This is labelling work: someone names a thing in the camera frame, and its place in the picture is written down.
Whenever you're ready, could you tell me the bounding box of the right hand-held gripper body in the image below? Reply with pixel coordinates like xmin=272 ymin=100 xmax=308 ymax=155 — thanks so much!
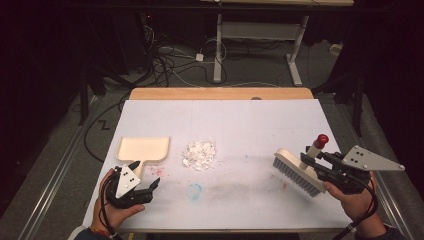
xmin=314 ymin=144 xmax=406 ymax=196

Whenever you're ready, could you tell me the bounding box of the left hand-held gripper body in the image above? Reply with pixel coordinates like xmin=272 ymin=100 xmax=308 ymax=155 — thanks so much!
xmin=105 ymin=163 xmax=155 ymax=210

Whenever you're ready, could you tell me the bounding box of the white brush with red knob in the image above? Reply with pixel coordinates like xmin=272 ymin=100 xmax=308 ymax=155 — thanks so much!
xmin=272 ymin=133 xmax=330 ymax=198

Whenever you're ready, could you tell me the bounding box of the cream dustpan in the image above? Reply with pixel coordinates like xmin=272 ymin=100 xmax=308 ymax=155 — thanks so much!
xmin=115 ymin=136 xmax=171 ymax=180

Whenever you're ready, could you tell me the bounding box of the pile of white paper scraps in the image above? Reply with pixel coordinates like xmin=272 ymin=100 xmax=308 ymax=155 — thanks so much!
xmin=181 ymin=137 xmax=218 ymax=172

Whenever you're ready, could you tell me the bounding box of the person's left hand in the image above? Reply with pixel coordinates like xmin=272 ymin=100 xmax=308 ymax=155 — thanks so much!
xmin=90 ymin=167 xmax=146 ymax=232

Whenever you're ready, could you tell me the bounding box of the person's right hand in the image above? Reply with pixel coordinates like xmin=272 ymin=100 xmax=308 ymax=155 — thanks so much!
xmin=322 ymin=171 xmax=380 ymax=224

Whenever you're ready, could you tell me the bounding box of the black metal stand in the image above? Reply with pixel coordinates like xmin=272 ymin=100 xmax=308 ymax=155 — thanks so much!
xmin=313 ymin=71 xmax=365 ymax=138
xmin=77 ymin=64 xmax=148 ymax=127

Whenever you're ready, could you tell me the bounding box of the white table mat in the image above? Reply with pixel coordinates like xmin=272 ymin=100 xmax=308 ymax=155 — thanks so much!
xmin=82 ymin=98 xmax=353 ymax=232

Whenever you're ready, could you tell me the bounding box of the beige box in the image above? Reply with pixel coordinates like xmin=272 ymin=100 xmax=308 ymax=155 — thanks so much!
xmin=329 ymin=43 xmax=344 ymax=57

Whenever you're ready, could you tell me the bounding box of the wooden table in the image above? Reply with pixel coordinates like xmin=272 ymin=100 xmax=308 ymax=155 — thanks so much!
xmin=82 ymin=87 xmax=354 ymax=234

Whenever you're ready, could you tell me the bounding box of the left hand-held gripper black cable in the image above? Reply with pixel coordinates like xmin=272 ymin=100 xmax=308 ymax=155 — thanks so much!
xmin=99 ymin=173 xmax=118 ymax=239

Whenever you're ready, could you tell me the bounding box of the hand-held gripper black cable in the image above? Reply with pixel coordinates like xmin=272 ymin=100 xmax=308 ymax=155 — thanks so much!
xmin=331 ymin=175 xmax=380 ymax=240
xmin=99 ymin=173 xmax=118 ymax=239

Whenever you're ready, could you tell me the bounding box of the aluminium floor rail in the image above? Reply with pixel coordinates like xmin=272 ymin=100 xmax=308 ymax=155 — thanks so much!
xmin=329 ymin=99 xmax=416 ymax=240
xmin=16 ymin=94 xmax=105 ymax=240

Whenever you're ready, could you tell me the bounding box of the right hand-held gripper black cable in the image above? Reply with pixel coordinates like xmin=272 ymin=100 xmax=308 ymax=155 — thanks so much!
xmin=331 ymin=175 xmax=380 ymax=240

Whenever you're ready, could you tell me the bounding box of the black floor cable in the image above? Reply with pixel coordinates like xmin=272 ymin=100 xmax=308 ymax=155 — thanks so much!
xmin=83 ymin=94 xmax=131 ymax=164

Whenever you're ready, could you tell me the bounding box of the tangle of floor cables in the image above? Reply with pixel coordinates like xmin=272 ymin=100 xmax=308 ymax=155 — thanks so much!
xmin=141 ymin=23 xmax=231 ymax=88

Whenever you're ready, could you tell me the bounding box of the white desk frame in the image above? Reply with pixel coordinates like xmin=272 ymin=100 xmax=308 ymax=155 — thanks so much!
xmin=212 ymin=12 xmax=310 ymax=88

